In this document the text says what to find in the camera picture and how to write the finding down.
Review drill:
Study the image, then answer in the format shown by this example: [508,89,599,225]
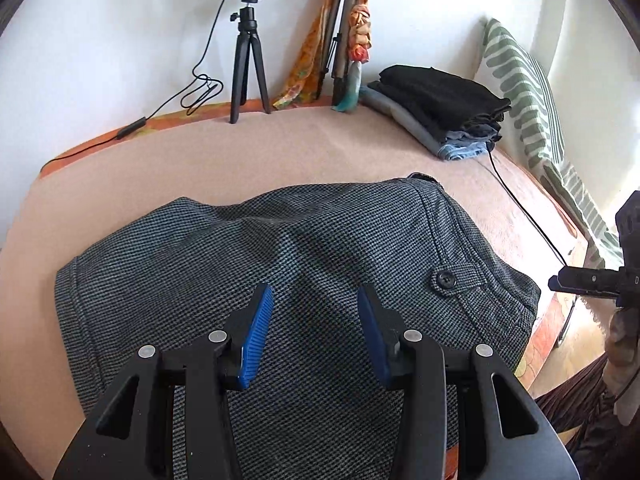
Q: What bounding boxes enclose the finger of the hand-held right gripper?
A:
[547,265,624,297]

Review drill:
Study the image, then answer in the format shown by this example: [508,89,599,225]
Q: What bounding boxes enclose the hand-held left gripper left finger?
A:
[52,283,275,480]

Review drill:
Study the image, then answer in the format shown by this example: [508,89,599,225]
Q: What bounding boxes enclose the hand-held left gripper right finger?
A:
[357,283,581,480]

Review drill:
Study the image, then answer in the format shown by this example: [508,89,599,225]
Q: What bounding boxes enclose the grey tweed pants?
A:
[54,172,543,480]

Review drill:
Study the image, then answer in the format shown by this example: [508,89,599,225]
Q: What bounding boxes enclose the person's right hand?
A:
[604,305,640,426]

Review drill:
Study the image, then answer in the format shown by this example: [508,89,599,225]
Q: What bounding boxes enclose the person's brown pleated clothing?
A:
[534,352,640,480]

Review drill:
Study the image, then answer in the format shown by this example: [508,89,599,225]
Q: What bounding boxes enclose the green white striped pillow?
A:
[472,17,626,270]

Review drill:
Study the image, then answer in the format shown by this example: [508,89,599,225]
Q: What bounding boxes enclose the folded blue jeans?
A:
[434,129,502,162]

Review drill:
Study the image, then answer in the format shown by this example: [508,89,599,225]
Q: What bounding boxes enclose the beige blanket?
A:
[0,94,591,480]

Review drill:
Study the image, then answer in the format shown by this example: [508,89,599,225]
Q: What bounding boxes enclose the folded grey garment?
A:
[359,85,453,155]

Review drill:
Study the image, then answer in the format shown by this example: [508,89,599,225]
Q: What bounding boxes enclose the folded black garment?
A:
[368,64,512,138]

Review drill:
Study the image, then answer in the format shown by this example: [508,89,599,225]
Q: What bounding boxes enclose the folded tripod with scarf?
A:
[272,0,373,111]

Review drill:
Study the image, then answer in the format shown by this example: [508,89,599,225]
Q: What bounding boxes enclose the small black tripod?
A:
[228,0,273,125]

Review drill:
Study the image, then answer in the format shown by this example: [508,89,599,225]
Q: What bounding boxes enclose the floral teal scarf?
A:
[334,4,374,114]

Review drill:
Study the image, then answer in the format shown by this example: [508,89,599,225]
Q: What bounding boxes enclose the folded silver black tripod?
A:
[318,0,362,107]

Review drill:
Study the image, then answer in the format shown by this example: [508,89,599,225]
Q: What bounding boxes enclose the thin black cable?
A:
[486,141,570,267]

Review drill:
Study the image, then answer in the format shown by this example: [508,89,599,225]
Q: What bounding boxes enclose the ring light black cable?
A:
[44,0,228,163]

